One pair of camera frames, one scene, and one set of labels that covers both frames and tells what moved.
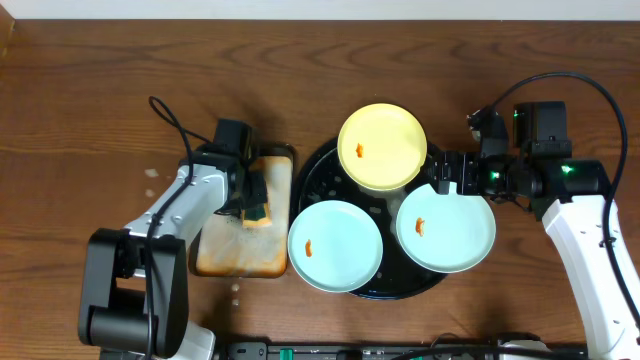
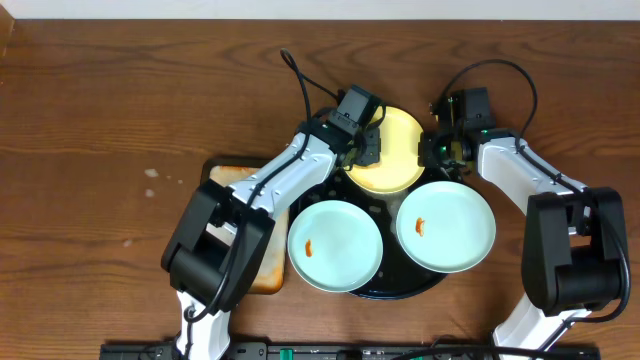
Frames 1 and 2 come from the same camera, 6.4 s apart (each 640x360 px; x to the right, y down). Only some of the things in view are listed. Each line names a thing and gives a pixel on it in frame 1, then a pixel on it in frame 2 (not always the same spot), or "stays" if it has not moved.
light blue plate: (445, 233) stays
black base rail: (400, 351) stays
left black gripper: (254, 195) → (368, 150)
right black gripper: (445, 170) → (435, 153)
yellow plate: (382, 147) stays
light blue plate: (335, 246) stays
